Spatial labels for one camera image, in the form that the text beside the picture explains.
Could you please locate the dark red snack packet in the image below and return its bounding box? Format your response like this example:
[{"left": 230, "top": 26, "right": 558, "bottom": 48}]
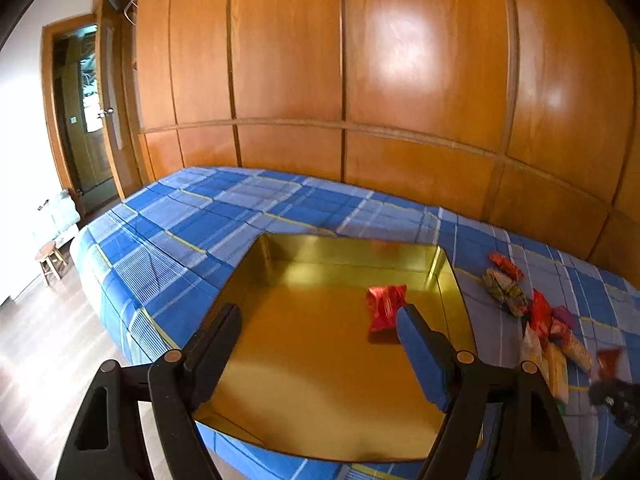
[{"left": 597, "top": 348, "right": 622, "bottom": 382}]

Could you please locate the squirrel sesame bar pack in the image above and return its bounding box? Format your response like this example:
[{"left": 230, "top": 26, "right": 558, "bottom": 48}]
[{"left": 549, "top": 318, "right": 592, "bottom": 375}]

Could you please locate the clear orange-edged snack bag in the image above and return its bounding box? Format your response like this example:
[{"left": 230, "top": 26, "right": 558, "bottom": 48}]
[{"left": 520, "top": 323, "right": 549, "bottom": 382}]

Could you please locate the cracker biscuit pack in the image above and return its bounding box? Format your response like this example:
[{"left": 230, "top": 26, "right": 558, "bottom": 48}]
[{"left": 544, "top": 342, "right": 570, "bottom": 404}]

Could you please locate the purple snack packet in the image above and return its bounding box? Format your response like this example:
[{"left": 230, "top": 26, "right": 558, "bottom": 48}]
[{"left": 551, "top": 306, "right": 579, "bottom": 332}]

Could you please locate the large red snack packet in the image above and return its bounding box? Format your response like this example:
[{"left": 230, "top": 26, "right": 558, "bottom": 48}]
[{"left": 529, "top": 289, "right": 552, "bottom": 340}]

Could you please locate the dark gold foil snack packet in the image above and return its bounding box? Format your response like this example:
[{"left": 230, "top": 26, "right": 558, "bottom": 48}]
[{"left": 482, "top": 269, "right": 529, "bottom": 318}]

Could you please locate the small red candy packet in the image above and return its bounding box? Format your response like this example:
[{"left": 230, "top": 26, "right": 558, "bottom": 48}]
[{"left": 488, "top": 252, "right": 524, "bottom": 282}]

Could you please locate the small wooden stool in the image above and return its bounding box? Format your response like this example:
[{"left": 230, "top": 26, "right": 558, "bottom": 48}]
[{"left": 35, "top": 240, "right": 67, "bottom": 286}]

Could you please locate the blue plaid bed sheet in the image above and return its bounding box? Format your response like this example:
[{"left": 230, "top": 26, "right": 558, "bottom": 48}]
[{"left": 69, "top": 166, "right": 640, "bottom": 480}]

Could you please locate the gold tin box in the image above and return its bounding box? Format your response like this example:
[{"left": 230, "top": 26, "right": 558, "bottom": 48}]
[{"left": 194, "top": 233, "right": 476, "bottom": 463}]

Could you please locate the wooden wardrobe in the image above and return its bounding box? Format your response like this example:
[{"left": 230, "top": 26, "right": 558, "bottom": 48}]
[{"left": 94, "top": 0, "right": 640, "bottom": 281}]

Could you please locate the wooden door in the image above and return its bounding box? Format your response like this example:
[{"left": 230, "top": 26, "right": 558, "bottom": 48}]
[{"left": 40, "top": 8, "right": 149, "bottom": 216}]

